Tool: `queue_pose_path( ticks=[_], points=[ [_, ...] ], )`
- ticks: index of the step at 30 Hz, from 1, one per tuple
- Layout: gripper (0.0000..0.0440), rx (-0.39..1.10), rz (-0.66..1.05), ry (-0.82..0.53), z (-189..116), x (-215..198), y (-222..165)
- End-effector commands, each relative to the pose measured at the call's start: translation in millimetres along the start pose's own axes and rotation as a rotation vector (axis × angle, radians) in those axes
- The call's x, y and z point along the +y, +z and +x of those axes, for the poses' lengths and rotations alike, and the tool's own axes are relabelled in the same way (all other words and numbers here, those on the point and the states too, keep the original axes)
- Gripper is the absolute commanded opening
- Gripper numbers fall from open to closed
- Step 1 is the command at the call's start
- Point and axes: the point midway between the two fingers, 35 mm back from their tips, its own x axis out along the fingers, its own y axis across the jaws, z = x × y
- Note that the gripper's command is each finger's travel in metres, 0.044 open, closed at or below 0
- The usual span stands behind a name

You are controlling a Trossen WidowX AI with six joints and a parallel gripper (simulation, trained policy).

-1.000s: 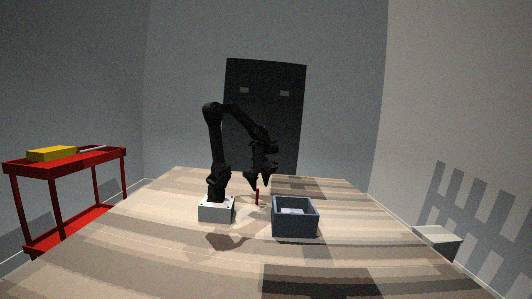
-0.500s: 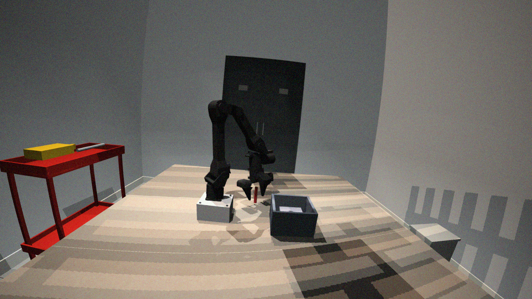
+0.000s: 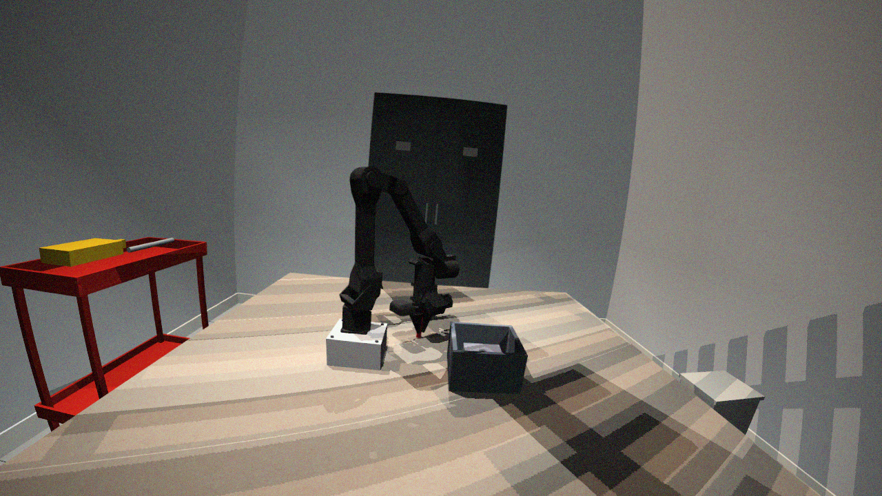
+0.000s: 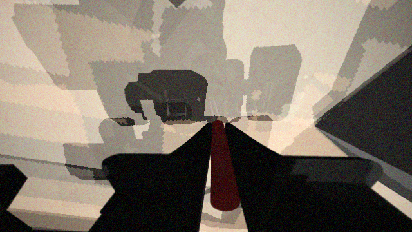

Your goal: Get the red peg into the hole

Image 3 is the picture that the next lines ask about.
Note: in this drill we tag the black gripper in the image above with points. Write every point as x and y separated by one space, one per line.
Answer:
404 308

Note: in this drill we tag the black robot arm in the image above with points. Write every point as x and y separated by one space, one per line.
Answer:
365 281

